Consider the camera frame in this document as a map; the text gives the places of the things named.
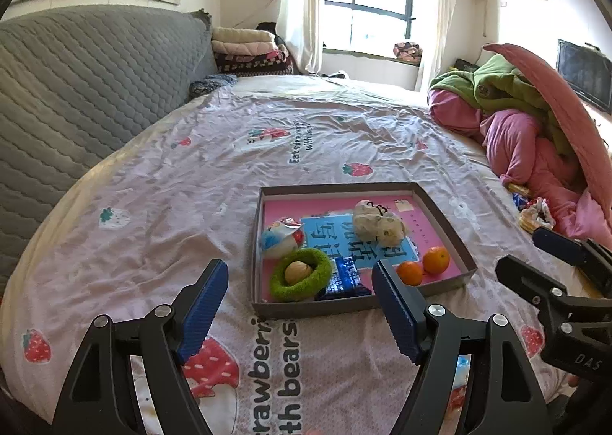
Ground pink duvet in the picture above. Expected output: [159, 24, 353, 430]
[427, 88, 612, 249]

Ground green plush ring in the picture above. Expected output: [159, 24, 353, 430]
[269, 248, 334, 303]

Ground dark clothing pile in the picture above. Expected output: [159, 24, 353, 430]
[256, 21, 288, 46]

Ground grey quilted headboard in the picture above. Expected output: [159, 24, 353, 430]
[0, 5, 218, 290]

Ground green quilted blanket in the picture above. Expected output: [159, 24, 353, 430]
[430, 55, 575, 158]

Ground small snack wrappers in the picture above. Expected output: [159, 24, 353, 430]
[523, 197, 556, 228]

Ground pink folded blanket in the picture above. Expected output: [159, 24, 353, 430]
[213, 39, 283, 55]

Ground cream folded blanket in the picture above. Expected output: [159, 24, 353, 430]
[212, 28, 277, 44]

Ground grey shallow cardboard box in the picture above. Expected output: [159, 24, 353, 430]
[251, 181, 478, 318]

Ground tan walnut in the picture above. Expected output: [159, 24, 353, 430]
[284, 260, 315, 287]

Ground white curtain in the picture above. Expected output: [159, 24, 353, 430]
[265, 0, 326, 77]
[413, 0, 460, 91]

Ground blue biscuit packet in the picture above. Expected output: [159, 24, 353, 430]
[316, 257, 378, 299]

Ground dark checkered folded blanket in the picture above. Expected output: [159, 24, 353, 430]
[215, 51, 296, 77]

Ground orange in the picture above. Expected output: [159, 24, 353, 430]
[423, 246, 451, 275]
[398, 260, 424, 287]

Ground large pink cushion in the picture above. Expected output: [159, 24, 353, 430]
[483, 43, 612, 206]

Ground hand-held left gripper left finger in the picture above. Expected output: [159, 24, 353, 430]
[57, 259, 229, 435]

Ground strawberry print bed sheet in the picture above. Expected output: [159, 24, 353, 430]
[0, 74, 598, 435]

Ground cream mesh drawstring bag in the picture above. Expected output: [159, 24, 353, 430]
[353, 198, 411, 248]

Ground blue knitted cloth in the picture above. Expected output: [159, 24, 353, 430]
[189, 74, 238, 101]

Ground pink children's book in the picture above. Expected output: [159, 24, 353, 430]
[260, 196, 462, 302]

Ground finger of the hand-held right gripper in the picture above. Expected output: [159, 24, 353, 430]
[532, 228, 612, 285]
[496, 254, 575, 336]

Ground egg-shaped candy packet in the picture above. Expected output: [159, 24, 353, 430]
[449, 354, 474, 417]
[259, 217, 307, 259]

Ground floral cloth bundle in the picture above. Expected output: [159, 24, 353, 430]
[393, 41, 424, 64]

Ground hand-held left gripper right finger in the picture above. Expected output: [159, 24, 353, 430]
[371, 260, 548, 435]

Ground black television screen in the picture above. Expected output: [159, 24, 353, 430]
[557, 39, 612, 113]

